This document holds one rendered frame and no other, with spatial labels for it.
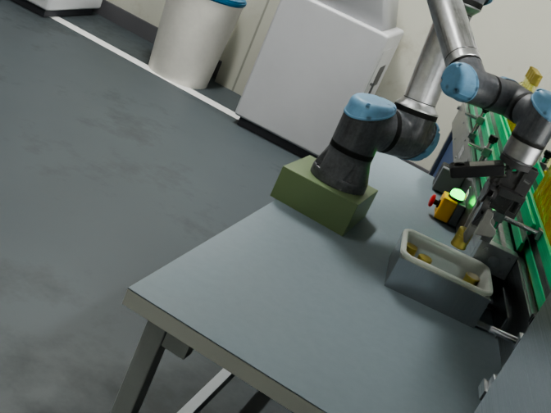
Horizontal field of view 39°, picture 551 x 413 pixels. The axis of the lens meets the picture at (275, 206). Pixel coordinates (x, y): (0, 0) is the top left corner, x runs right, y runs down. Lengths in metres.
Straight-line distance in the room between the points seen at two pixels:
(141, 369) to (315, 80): 3.36
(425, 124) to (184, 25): 3.24
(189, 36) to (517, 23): 2.03
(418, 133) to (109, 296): 1.26
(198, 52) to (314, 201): 3.28
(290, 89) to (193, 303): 3.39
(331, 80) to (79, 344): 2.64
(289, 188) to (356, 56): 2.70
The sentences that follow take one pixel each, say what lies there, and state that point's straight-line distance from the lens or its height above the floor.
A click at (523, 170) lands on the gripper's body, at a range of 1.73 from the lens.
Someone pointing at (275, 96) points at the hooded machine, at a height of 0.28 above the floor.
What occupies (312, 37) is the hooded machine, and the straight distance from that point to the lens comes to 4.62.
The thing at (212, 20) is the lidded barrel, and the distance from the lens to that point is 5.05.
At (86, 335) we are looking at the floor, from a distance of 2.51.
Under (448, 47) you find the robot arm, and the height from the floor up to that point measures 1.27.
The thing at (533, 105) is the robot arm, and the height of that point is 1.24.
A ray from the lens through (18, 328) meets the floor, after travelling 2.46.
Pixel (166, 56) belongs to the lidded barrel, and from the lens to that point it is 5.16.
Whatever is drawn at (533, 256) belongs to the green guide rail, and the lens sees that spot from 1.92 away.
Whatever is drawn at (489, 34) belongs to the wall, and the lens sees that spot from 5.15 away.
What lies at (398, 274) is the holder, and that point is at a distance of 1.76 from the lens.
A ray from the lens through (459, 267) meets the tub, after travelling 1.92.
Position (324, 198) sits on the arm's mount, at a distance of 1.90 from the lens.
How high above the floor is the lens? 1.46
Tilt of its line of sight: 22 degrees down
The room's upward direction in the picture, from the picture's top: 24 degrees clockwise
